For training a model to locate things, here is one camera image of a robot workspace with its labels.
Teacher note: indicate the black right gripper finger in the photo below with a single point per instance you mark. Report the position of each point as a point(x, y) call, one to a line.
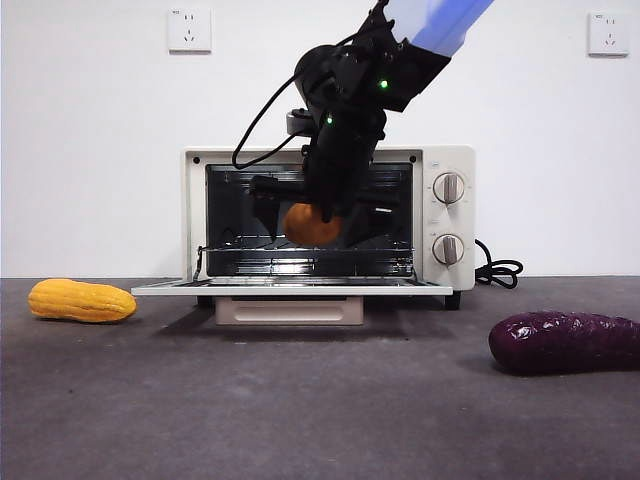
point(362, 222)
point(269, 220)

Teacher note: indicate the brown potato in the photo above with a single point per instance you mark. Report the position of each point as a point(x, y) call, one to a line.
point(305, 225)

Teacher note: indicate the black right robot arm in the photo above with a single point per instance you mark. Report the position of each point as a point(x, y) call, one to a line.
point(350, 150)

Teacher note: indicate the cream Toshiba toaster oven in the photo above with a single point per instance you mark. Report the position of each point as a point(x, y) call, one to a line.
point(430, 220)

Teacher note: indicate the cream oven knob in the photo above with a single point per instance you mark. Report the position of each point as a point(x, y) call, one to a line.
point(447, 249)
point(448, 189)

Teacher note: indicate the purple sweet potato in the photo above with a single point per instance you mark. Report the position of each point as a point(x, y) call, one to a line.
point(550, 345)

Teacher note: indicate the yellow corn cob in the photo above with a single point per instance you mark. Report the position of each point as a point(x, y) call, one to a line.
point(75, 301)

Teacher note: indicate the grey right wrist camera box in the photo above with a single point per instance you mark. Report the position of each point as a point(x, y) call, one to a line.
point(297, 122)

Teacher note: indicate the white wall socket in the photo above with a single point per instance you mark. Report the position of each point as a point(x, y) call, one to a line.
point(607, 47)
point(190, 42)

